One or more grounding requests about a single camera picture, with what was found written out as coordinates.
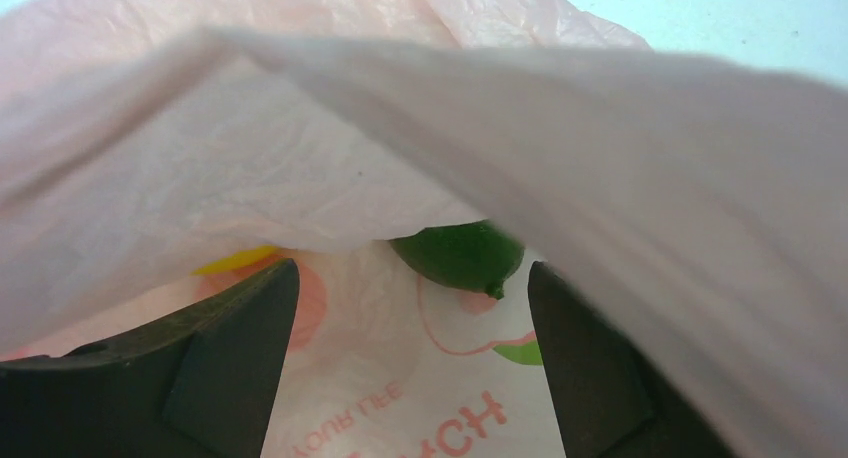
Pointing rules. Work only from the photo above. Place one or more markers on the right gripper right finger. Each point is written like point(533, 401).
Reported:
point(608, 400)

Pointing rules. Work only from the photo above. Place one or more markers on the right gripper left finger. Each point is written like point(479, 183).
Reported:
point(199, 382)

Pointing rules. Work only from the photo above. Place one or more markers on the yellow fake fruit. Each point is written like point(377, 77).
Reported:
point(241, 259)

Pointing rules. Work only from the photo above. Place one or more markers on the pink plastic bag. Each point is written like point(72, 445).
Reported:
point(699, 205)

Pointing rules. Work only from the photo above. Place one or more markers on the green fake lime in bag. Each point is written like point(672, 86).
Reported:
point(476, 257)

